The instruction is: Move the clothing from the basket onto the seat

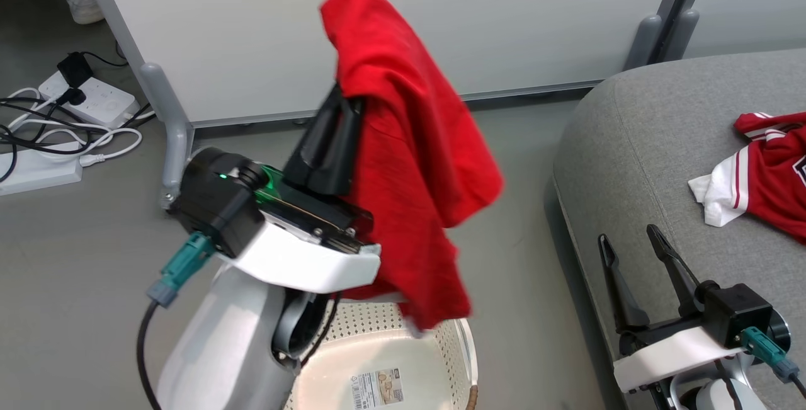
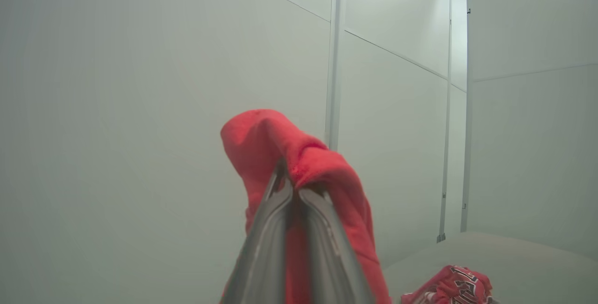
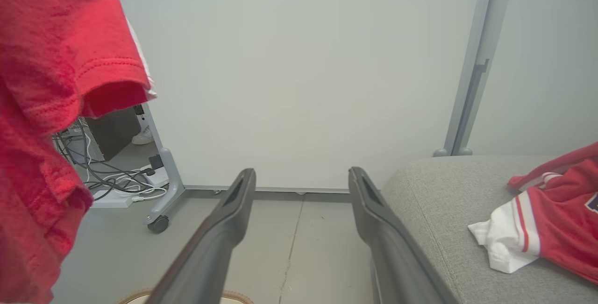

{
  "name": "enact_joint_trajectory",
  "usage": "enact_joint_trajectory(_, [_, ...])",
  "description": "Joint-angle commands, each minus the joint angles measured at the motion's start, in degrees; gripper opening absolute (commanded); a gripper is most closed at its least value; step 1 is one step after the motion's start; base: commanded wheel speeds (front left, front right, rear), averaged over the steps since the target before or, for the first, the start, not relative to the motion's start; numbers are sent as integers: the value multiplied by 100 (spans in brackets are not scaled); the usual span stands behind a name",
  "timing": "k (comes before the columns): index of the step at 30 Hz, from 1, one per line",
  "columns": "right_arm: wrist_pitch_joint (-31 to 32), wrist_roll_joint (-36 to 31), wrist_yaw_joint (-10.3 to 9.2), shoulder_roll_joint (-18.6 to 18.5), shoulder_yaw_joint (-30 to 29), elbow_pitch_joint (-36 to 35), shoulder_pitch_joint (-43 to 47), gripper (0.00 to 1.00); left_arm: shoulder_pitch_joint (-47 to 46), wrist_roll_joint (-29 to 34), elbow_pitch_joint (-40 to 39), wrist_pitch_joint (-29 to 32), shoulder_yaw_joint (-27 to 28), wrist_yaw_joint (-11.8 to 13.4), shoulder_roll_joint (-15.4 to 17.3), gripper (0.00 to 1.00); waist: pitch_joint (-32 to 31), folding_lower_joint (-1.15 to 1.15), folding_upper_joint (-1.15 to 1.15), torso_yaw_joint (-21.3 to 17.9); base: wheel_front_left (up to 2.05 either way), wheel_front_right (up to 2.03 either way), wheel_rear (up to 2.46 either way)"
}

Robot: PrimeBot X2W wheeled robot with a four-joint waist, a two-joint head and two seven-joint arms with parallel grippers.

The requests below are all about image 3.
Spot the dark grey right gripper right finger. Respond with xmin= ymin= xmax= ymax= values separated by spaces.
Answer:
xmin=348 ymin=167 xmax=461 ymax=304

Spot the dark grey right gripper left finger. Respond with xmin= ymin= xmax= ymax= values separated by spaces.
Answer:
xmin=146 ymin=169 xmax=257 ymax=304

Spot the red jersey white trim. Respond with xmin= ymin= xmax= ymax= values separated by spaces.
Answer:
xmin=468 ymin=142 xmax=598 ymax=286

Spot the plain red t-shirt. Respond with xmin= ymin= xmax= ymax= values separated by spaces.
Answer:
xmin=0 ymin=0 xmax=157 ymax=304

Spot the white plastic laundry basket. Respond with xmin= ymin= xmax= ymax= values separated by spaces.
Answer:
xmin=117 ymin=289 xmax=256 ymax=304

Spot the black castor wheel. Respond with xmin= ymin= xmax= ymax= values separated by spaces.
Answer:
xmin=147 ymin=215 xmax=170 ymax=235

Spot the grey fabric sofa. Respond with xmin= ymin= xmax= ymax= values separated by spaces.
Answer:
xmin=379 ymin=155 xmax=598 ymax=304

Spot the white power strip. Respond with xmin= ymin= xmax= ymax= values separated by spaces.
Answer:
xmin=139 ymin=155 xmax=170 ymax=189

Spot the white flat floor plate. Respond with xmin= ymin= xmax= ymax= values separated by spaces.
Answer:
xmin=90 ymin=189 xmax=135 ymax=209

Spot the white shoe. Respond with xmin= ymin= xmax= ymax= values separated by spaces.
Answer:
xmin=131 ymin=126 xmax=155 ymax=146

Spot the dark computer box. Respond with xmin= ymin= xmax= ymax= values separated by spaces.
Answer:
xmin=86 ymin=107 xmax=142 ymax=162

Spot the white partition panel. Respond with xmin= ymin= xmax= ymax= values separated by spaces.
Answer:
xmin=100 ymin=0 xmax=486 ymax=191

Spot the grey partition frame leg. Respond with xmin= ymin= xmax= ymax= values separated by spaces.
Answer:
xmin=100 ymin=0 xmax=188 ymax=230

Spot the white cable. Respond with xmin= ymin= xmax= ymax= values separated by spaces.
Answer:
xmin=84 ymin=136 xmax=169 ymax=203

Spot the black cable tangle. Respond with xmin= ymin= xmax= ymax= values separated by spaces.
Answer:
xmin=52 ymin=117 xmax=157 ymax=201

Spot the grey partition post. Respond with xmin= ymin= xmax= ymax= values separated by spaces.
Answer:
xmin=432 ymin=0 xmax=514 ymax=158

